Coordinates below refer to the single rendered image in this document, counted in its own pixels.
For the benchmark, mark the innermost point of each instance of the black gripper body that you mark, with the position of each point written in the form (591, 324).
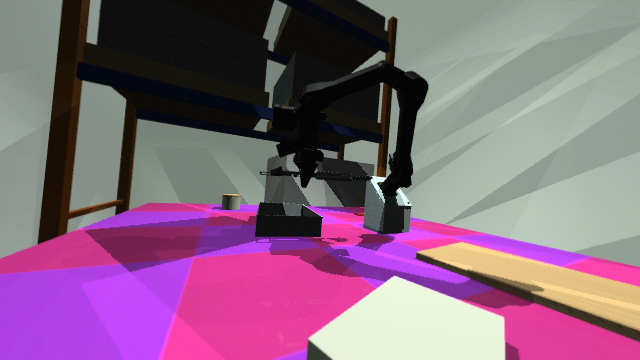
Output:
(308, 145)

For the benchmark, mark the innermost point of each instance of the light wooden board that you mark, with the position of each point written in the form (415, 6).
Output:
(607, 303)

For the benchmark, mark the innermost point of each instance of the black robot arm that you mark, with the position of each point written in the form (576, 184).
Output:
(411, 91)

